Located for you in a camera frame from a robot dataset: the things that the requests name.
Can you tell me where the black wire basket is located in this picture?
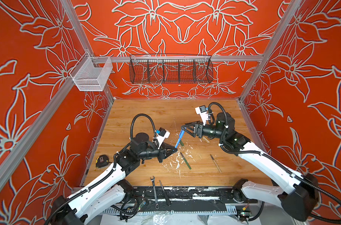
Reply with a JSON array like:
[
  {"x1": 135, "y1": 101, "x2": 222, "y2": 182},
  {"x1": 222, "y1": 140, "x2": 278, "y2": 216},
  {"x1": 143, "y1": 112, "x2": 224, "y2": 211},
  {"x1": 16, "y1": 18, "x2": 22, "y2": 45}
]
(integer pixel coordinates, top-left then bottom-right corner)
[{"x1": 129, "y1": 53, "x2": 214, "y2": 84}]

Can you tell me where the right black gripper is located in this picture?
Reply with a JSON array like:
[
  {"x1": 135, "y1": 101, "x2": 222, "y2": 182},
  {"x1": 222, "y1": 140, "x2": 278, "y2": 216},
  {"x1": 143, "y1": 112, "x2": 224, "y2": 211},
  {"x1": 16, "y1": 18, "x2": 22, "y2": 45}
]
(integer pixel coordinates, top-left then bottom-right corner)
[{"x1": 182, "y1": 120, "x2": 228, "y2": 141}]

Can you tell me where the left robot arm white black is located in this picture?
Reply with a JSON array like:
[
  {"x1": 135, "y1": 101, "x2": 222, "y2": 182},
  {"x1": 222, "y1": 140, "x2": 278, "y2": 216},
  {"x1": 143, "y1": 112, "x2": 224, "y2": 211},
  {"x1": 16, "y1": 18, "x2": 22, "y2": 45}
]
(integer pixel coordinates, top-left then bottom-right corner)
[{"x1": 45, "y1": 125, "x2": 177, "y2": 225}]

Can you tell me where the silver wrench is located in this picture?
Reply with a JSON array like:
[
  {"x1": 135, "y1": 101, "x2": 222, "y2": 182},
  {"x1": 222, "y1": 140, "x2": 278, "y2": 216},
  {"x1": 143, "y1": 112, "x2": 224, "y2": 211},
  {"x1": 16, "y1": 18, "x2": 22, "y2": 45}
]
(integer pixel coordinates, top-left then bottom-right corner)
[{"x1": 150, "y1": 176, "x2": 160, "y2": 210}]

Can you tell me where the beige pen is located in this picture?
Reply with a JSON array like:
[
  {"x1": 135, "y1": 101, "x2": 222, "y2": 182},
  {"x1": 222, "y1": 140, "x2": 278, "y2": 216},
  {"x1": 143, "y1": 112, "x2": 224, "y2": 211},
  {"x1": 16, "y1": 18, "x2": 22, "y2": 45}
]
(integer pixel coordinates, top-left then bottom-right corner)
[{"x1": 210, "y1": 154, "x2": 222, "y2": 173}]

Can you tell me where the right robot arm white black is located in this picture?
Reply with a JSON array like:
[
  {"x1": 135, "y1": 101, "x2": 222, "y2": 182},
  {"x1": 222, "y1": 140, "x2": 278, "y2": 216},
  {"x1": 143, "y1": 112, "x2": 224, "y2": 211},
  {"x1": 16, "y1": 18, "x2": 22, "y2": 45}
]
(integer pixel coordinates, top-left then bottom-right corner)
[{"x1": 180, "y1": 102, "x2": 341, "y2": 224}]

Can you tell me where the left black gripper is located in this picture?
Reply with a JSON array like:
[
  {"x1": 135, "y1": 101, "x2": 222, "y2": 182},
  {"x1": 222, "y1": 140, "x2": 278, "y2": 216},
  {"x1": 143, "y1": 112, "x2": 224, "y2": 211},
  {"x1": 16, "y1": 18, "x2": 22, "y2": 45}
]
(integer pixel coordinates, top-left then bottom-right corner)
[{"x1": 138, "y1": 142, "x2": 177, "y2": 162}]

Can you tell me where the beige pen cap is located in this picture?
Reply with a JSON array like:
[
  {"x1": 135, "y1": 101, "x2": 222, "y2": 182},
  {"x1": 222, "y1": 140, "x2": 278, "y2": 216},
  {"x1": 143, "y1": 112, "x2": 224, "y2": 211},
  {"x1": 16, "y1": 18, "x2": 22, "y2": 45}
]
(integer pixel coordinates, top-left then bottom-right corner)
[{"x1": 202, "y1": 136, "x2": 210, "y2": 143}]

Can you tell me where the yellow black tape measure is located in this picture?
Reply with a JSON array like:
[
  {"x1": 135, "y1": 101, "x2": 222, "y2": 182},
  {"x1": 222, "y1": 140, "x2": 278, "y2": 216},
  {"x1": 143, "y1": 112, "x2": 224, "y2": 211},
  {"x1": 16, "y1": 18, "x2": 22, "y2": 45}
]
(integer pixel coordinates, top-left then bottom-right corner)
[{"x1": 95, "y1": 155, "x2": 109, "y2": 169}]

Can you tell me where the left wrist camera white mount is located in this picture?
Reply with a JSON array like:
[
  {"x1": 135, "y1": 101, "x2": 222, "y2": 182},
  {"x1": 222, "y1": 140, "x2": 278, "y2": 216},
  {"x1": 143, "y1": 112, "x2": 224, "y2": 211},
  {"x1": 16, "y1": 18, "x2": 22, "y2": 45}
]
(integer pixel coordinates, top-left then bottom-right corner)
[{"x1": 155, "y1": 127, "x2": 170, "y2": 149}]

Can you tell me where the green pen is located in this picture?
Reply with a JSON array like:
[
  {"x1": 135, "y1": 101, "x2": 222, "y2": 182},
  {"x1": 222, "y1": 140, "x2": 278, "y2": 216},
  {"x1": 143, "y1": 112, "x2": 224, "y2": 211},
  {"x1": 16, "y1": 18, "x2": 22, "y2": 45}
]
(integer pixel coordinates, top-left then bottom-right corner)
[{"x1": 180, "y1": 152, "x2": 192, "y2": 170}]

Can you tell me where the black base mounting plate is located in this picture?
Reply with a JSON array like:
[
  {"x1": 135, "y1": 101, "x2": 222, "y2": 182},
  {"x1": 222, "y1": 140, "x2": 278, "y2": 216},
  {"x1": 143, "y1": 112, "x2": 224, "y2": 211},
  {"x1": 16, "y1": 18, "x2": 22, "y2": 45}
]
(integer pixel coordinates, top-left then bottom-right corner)
[{"x1": 133, "y1": 186, "x2": 260, "y2": 216}]

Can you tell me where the white mesh basket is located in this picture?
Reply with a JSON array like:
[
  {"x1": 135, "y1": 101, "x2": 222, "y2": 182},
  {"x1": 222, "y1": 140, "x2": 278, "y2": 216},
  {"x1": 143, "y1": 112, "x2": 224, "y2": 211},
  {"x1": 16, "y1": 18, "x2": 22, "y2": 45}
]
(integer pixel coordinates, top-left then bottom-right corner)
[{"x1": 70, "y1": 52, "x2": 113, "y2": 92}]

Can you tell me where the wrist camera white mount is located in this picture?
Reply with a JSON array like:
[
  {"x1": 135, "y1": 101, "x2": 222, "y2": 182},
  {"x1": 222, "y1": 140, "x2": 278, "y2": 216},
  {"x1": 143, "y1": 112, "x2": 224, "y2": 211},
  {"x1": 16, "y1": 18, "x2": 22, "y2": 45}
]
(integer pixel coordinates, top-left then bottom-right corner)
[
  {"x1": 195, "y1": 105, "x2": 214, "y2": 126},
  {"x1": 155, "y1": 127, "x2": 170, "y2": 149}
]

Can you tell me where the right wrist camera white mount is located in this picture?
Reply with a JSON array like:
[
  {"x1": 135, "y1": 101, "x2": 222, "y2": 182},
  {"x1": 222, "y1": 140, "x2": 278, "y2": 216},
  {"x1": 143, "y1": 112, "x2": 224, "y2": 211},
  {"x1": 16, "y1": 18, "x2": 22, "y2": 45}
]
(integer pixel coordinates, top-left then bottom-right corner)
[{"x1": 195, "y1": 105, "x2": 214, "y2": 126}]

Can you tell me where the black screwdriver tool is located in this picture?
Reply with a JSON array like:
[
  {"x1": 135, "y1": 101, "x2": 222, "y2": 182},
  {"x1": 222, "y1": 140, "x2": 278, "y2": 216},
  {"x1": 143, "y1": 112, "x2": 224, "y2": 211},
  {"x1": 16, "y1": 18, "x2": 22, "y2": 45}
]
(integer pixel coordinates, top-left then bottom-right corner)
[{"x1": 159, "y1": 180, "x2": 171, "y2": 206}]

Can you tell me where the blue pen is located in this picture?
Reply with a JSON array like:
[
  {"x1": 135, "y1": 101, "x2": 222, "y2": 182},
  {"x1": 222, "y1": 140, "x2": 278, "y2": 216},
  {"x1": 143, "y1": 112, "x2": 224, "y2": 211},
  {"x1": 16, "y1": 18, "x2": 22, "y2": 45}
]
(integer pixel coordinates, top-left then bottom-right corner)
[{"x1": 175, "y1": 129, "x2": 185, "y2": 148}]

